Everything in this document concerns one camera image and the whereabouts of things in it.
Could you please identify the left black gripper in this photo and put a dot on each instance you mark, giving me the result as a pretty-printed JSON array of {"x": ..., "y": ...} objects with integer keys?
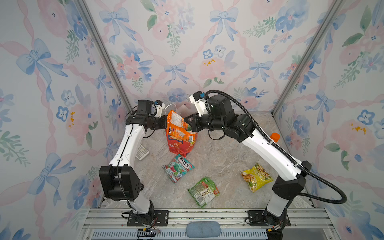
[{"x": 164, "y": 119}]

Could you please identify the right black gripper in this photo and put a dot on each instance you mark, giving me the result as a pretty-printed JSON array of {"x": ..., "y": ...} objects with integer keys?
[{"x": 196, "y": 125}]

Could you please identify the orange snack packet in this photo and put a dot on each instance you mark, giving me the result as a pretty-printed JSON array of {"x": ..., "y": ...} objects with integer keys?
[{"x": 177, "y": 130}]

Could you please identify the red paper gift bag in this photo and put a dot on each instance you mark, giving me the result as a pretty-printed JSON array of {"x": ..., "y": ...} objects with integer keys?
[{"x": 173, "y": 147}]

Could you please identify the green snack bag barcode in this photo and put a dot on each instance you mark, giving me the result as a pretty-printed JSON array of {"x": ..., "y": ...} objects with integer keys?
[{"x": 204, "y": 191}]

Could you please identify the yellow snack bag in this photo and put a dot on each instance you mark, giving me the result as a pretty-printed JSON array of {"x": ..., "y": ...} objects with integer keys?
[{"x": 256, "y": 177}]

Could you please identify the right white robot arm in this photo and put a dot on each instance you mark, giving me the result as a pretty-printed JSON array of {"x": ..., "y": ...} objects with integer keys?
[{"x": 291, "y": 172}]

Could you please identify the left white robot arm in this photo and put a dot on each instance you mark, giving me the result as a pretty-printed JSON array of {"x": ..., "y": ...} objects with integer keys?
[{"x": 119, "y": 179}]

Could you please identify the white scientific calculator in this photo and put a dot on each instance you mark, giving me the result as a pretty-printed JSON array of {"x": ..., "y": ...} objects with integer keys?
[{"x": 142, "y": 152}]

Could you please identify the orange pill bottle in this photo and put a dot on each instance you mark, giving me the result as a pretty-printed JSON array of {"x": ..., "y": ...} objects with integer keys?
[{"x": 275, "y": 137}]

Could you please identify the grey blue foam pad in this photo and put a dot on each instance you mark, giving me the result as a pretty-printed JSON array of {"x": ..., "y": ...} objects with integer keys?
[{"x": 199, "y": 230}]

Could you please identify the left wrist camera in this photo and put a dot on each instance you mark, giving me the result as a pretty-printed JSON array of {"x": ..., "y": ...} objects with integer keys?
[{"x": 144, "y": 107}]

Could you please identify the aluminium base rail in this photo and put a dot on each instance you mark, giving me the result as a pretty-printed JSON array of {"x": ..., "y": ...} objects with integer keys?
[{"x": 303, "y": 224}]

